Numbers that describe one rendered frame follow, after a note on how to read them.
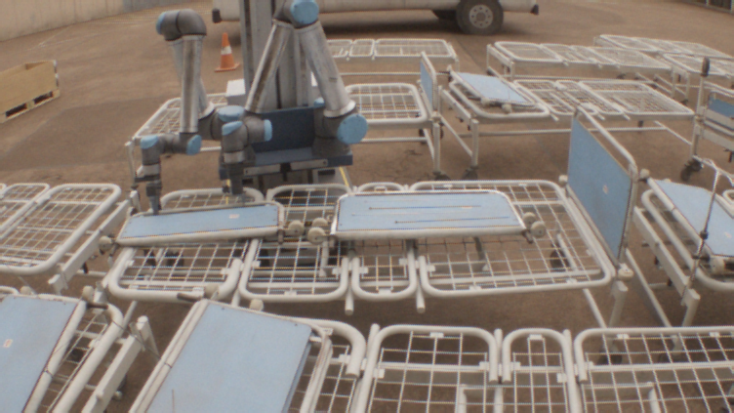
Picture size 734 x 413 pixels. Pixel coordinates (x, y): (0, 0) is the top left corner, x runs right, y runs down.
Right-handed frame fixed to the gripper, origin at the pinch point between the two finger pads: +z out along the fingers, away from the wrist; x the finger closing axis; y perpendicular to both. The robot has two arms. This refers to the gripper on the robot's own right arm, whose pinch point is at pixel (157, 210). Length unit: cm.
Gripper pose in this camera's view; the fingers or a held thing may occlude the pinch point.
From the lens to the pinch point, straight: 266.1
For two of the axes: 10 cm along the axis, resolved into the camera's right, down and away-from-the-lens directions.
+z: 0.6, 9.6, 2.8
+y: 9.9, -0.8, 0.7
